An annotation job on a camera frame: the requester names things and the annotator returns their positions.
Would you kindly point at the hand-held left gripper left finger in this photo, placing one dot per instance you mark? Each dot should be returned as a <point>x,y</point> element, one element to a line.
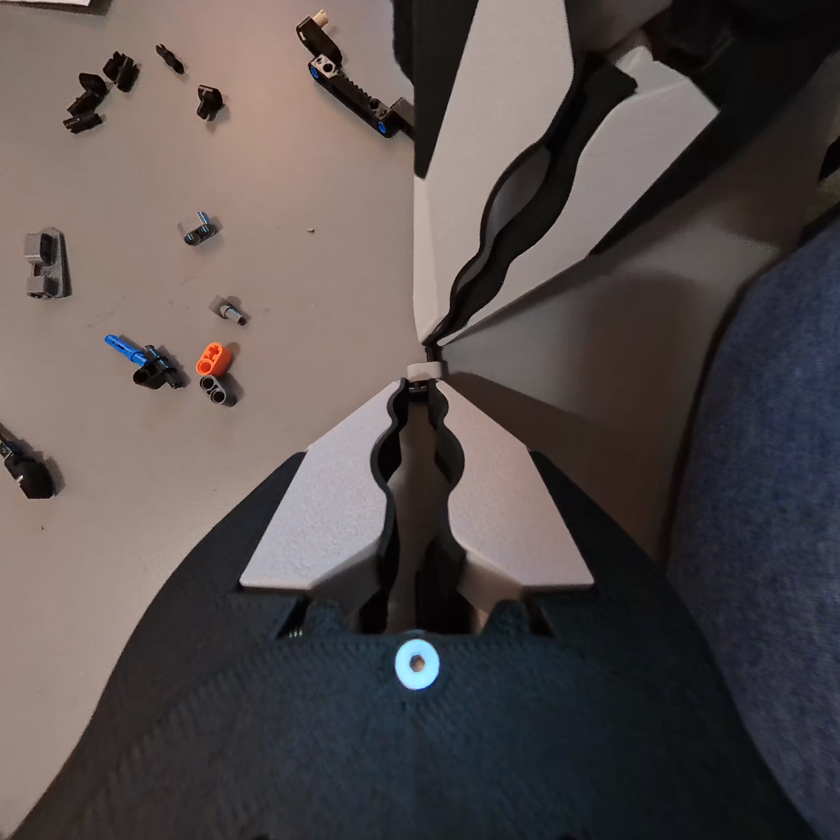
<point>315,518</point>

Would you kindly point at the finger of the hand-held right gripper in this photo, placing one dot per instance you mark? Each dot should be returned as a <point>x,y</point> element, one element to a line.
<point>492,98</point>
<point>643,131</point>

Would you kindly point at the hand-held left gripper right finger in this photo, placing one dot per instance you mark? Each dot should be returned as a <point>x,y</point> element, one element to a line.
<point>518,518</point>

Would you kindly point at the light grey two-hole liftarm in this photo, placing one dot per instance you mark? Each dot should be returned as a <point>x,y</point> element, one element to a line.
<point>420,371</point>

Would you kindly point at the black elbow connector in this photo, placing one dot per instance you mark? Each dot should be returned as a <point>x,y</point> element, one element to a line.
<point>210,102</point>

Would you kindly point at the black gear rack assembly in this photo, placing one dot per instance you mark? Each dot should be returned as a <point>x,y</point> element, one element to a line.
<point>354,85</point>

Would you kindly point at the orange two-hole liftarm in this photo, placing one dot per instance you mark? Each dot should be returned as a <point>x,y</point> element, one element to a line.
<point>213,359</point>

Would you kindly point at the black T-shaped connector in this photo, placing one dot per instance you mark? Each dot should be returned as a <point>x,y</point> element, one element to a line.
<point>152,374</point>

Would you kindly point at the dark grey axle pin connector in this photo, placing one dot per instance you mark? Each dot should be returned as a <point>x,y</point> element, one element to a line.
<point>229,310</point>

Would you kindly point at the person's blue sweater torso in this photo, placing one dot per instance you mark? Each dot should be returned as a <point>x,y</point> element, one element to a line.
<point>754,525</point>

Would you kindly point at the blue axle pin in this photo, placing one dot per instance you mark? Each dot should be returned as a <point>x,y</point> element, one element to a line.
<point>121,346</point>

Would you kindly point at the black connector with axle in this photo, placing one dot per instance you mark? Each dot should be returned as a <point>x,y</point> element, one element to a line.
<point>29,476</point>

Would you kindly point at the grey curved slope piece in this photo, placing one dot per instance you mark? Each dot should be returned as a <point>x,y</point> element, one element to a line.
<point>197,229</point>

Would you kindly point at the long black pin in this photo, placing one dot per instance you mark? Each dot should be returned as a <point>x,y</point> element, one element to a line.
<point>169,58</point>

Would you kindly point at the dark grey panel piece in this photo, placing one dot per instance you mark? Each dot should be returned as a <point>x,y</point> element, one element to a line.
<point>56,269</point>

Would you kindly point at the black pin connector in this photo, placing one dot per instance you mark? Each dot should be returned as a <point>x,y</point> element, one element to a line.
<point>129,72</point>
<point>113,67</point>

